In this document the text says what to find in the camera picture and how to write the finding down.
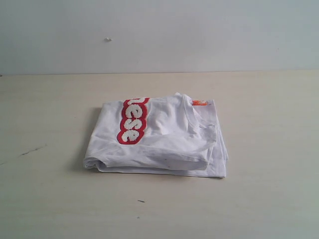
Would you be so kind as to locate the white t-shirt red lettering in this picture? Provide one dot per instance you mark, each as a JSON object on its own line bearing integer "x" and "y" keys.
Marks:
{"x": 165, "y": 135}

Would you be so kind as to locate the small white wall peg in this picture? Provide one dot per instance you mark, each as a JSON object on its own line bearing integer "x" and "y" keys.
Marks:
{"x": 107, "y": 39}

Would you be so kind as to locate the orange garment tag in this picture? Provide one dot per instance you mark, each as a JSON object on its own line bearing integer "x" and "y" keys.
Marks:
{"x": 199, "y": 103}

